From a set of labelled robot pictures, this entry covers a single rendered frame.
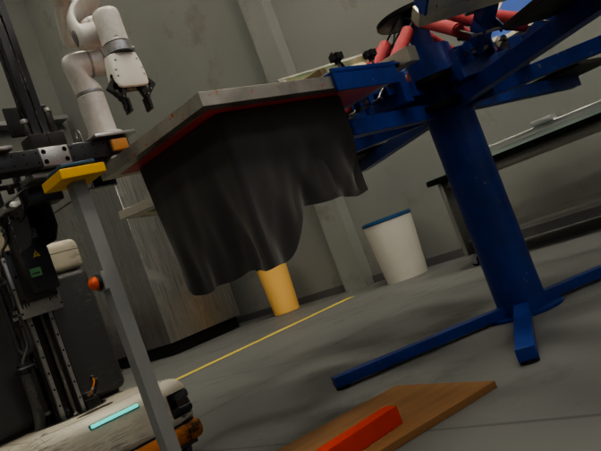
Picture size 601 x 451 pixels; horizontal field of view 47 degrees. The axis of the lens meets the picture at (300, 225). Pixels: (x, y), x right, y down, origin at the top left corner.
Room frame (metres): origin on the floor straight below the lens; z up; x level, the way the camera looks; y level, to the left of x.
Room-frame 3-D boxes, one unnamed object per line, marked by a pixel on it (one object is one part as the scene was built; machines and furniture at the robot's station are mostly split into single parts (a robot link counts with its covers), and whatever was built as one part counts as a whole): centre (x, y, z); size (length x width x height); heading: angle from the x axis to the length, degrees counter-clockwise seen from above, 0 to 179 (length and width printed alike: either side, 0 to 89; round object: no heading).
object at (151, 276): (8.49, 1.90, 1.13); 1.70 x 1.30 x 2.26; 46
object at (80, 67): (2.35, 0.51, 1.37); 0.13 x 0.10 x 0.16; 116
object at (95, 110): (2.35, 0.53, 1.21); 0.16 x 0.13 x 0.15; 46
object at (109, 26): (1.93, 0.31, 1.31); 0.15 x 0.10 x 0.11; 26
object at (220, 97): (2.15, 0.03, 0.97); 0.79 x 0.58 x 0.04; 133
